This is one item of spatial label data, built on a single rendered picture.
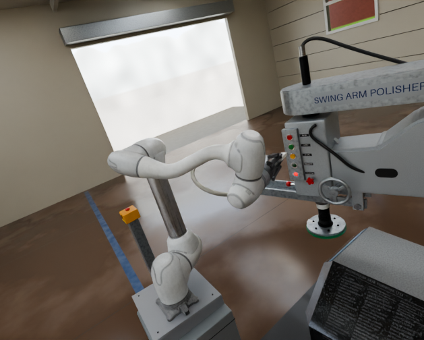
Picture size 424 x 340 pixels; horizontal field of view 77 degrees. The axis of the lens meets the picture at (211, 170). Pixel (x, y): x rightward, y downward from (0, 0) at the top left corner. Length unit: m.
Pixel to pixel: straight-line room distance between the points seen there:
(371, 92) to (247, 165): 0.59
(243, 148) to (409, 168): 0.73
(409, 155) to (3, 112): 6.79
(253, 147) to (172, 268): 0.75
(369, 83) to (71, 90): 6.43
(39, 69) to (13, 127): 1.33
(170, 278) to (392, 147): 1.13
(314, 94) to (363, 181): 0.46
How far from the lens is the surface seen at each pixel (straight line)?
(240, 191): 0.96
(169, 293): 1.43
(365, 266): 1.56
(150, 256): 2.42
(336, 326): 1.58
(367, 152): 1.34
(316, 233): 1.66
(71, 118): 7.01
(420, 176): 1.37
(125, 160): 1.21
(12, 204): 7.29
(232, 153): 0.92
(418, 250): 1.68
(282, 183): 1.75
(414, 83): 1.23
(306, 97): 1.32
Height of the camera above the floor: 1.93
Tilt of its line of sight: 21 degrees down
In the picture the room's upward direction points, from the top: 16 degrees counter-clockwise
